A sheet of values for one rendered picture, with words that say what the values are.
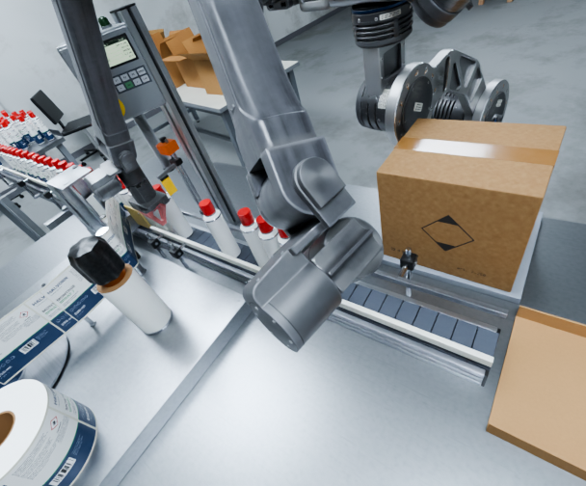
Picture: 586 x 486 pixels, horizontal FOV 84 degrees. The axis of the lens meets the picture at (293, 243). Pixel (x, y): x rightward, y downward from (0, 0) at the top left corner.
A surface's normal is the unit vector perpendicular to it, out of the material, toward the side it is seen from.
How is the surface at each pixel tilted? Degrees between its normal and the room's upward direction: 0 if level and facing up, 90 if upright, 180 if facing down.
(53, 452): 90
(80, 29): 111
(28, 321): 90
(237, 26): 49
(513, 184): 0
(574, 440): 0
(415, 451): 0
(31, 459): 90
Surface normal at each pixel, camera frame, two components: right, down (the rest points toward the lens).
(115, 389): -0.25, -0.69
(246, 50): 0.32, -0.14
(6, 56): 0.69, 0.37
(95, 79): 0.69, 0.62
